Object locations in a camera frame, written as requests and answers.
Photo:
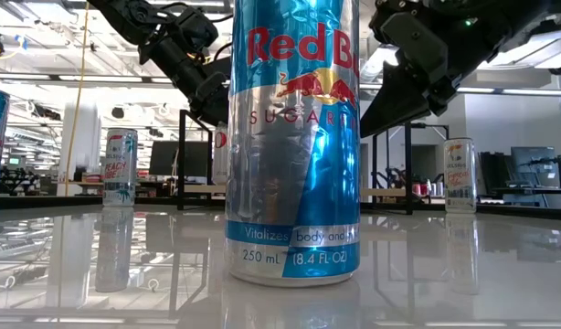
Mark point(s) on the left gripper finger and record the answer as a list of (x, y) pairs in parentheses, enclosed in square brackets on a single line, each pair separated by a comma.
[(214, 100)]

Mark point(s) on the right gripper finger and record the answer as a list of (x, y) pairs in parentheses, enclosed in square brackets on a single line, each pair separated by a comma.
[(394, 105)]

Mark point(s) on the silver Diet Coke can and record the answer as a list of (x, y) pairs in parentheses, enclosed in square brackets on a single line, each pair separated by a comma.
[(219, 155)]

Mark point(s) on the Celsius can orange script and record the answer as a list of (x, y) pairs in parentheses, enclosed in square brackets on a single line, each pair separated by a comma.
[(459, 178)]

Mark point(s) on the Celsius Peach Vibe can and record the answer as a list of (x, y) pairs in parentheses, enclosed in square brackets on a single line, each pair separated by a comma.
[(119, 169)]

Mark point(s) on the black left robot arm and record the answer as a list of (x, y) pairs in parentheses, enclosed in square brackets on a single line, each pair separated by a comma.
[(125, 16)]

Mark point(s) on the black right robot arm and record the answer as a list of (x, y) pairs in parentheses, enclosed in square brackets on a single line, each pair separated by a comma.
[(500, 18)]

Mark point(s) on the ceiling light strip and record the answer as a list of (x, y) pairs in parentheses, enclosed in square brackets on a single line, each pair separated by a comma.
[(368, 87), (15, 76), (161, 80), (536, 92), (477, 89), (102, 78)]

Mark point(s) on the black monitor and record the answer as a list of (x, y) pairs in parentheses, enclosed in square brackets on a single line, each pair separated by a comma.
[(166, 157)]

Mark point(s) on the black ceiling spotlight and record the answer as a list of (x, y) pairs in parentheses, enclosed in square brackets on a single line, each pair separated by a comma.
[(47, 112), (118, 113)]

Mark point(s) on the small red cylinder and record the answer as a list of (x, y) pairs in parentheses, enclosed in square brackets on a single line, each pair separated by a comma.
[(416, 189), (424, 189)]

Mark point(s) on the small white cylinder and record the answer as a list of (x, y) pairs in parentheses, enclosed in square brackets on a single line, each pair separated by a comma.
[(432, 188), (440, 188)]

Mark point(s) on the white building column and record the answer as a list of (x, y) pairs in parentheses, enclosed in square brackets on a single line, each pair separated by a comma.
[(86, 146)]

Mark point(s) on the grey monitor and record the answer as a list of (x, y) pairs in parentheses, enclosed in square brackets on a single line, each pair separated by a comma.
[(532, 176)]

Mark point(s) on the white glossy table mat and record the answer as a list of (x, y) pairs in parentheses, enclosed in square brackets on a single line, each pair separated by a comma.
[(445, 274)]

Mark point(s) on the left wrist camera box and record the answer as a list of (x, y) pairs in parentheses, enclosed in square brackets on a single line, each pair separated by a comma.
[(198, 27)]

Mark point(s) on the white round ventilation duct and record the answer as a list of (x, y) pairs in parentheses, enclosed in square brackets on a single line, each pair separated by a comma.
[(376, 59)]

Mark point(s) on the wooden shelf black metal frame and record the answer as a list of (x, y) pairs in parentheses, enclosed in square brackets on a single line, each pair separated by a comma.
[(181, 160)]

